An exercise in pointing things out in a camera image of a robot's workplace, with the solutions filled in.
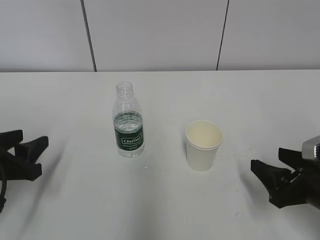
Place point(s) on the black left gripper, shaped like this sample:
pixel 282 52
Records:
pixel 27 153

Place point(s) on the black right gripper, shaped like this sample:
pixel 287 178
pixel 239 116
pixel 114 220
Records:
pixel 289 188

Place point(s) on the white paper cup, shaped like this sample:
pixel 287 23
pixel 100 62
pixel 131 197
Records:
pixel 203 139

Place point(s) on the clear green-label water bottle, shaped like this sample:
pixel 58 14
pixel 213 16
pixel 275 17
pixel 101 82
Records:
pixel 127 121

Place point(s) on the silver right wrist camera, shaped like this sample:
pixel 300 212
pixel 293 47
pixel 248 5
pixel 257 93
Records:
pixel 311 149

